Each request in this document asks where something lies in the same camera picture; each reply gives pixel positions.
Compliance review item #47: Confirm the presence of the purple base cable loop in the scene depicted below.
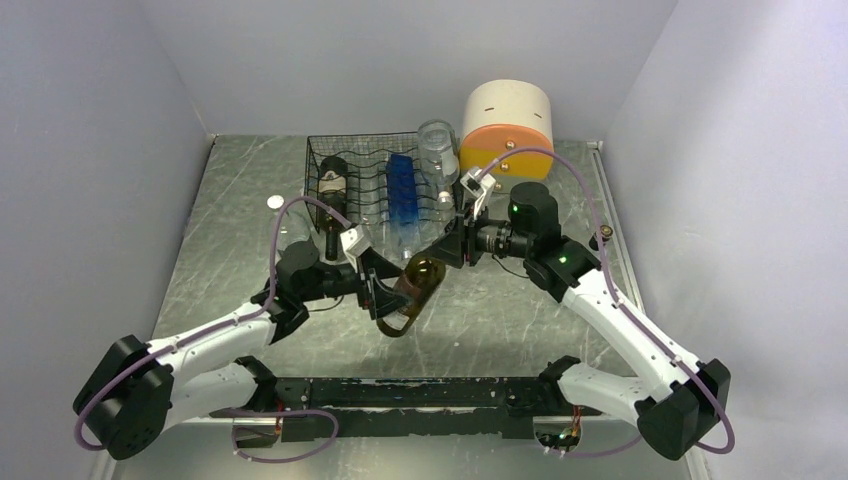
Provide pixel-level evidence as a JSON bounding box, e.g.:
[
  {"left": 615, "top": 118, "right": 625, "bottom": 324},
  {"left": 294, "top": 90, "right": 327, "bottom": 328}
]
[{"left": 228, "top": 409, "right": 340, "bottom": 464}]

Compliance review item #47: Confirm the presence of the blue square bottle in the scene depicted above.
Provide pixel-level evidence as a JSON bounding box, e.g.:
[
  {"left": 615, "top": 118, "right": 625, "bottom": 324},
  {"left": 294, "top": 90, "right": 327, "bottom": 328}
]
[{"left": 386, "top": 154, "right": 421, "bottom": 261}]

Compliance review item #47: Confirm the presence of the clear glass bottle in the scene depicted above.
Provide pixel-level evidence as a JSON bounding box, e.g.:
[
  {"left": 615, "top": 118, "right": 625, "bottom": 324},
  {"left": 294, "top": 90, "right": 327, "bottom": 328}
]
[{"left": 360, "top": 197, "right": 388, "bottom": 245}]

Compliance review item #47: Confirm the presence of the round clear bottle silver cap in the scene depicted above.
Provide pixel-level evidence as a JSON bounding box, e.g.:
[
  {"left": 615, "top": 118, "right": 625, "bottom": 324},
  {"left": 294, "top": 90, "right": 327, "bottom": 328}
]
[{"left": 417, "top": 119, "right": 459, "bottom": 211}]

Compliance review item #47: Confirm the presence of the black wire wine rack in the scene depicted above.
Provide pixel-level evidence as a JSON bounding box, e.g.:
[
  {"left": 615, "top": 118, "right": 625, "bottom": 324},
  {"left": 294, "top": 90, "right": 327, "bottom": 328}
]
[{"left": 304, "top": 132, "right": 447, "bottom": 226}]

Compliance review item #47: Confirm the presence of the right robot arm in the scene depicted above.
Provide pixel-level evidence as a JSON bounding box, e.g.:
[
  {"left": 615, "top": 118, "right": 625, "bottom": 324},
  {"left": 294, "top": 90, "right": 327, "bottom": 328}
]
[{"left": 426, "top": 182, "right": 731, "bottom": 460}]

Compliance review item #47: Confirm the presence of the green wine bottle label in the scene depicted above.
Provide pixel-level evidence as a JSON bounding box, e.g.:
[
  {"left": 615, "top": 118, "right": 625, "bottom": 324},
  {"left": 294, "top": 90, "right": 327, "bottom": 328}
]
[{"left": 374, "top": 256, "right": 448, "bottom": 339}]

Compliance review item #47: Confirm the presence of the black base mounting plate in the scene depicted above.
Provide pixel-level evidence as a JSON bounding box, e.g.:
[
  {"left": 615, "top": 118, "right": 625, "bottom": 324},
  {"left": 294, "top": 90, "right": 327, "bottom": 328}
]
[{"left": 236, "top": 376, "right": 579, "bottom": 442}]

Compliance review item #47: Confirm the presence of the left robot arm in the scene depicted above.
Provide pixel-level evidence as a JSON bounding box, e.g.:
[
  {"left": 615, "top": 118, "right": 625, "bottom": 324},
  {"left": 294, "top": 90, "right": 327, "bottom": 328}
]
[{"left": 73, "top": 241, "right": 412, "bottom": 460}]

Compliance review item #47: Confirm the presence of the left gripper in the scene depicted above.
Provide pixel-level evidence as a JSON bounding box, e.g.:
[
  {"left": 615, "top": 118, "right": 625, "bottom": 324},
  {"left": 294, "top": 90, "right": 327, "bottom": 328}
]
[{"left": 299, "top": 246, "right": 413, "bottom": 318}]

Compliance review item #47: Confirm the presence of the clear bottle white cap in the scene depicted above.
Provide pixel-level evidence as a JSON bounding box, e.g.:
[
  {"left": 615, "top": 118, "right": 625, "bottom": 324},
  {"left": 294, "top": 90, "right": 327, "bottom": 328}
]
[{"left": 266, "top": 194, "right": 312, "bottom": 259}]

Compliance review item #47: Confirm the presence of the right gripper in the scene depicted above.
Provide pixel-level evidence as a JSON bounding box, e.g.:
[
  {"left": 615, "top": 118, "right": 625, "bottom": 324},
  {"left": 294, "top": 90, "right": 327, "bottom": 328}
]
[{"left": 424, "top": 198, "right": 533, "bottom": 268}]

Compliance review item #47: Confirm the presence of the round cream drawer cabinet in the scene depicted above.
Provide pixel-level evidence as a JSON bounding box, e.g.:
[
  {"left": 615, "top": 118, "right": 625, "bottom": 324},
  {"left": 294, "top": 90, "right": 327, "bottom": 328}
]
[{"left": 459, "top": 79, "right": 553, "bottom": 194}]

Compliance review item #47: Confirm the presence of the dark green wine bottle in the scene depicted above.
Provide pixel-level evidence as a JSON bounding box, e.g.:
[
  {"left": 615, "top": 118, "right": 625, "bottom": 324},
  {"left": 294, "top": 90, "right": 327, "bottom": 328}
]
[{"left": 318, "top": 156, "right": 349, "bottom": 261}]

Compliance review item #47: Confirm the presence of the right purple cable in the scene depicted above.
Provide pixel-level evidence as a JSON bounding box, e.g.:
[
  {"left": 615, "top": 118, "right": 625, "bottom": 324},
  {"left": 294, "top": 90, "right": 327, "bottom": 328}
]
[{"left": 476, "top": 146, "right": 737, "bottom": 456}]

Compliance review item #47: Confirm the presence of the clear bottle gold top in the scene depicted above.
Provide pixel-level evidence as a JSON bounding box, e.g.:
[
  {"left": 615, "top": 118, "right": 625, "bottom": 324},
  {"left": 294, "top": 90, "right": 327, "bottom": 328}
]
[{"left": 588, "top": 224, "right": 614, "bottom": 252}]

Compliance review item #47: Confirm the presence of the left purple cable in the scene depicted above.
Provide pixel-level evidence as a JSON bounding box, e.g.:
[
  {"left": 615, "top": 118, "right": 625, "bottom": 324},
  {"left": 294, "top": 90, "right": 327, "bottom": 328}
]
[{"left": 72, "top": 195, "right": 352, "bottom": 453}]

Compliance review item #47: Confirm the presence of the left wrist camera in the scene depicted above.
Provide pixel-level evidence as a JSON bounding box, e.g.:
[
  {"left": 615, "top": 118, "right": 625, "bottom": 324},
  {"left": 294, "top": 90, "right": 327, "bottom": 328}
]
[{"left": 339, "top": 225, "right": 372, "bottom": 265}]

